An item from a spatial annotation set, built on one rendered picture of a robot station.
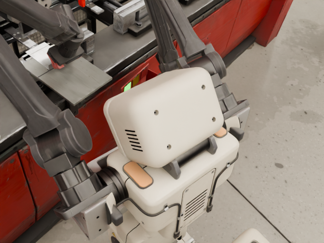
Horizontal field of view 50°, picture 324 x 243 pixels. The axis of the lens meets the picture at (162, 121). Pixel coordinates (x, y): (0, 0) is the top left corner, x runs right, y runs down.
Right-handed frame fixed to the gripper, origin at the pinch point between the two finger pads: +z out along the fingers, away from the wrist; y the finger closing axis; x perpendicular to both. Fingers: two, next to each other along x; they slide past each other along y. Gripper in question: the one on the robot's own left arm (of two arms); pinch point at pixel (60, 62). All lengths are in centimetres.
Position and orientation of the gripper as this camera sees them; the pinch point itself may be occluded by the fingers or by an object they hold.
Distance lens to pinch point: 127.8
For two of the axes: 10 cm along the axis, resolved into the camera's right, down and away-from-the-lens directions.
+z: -4.6, 3.1, 8.3
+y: -6.4, 5.3, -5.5
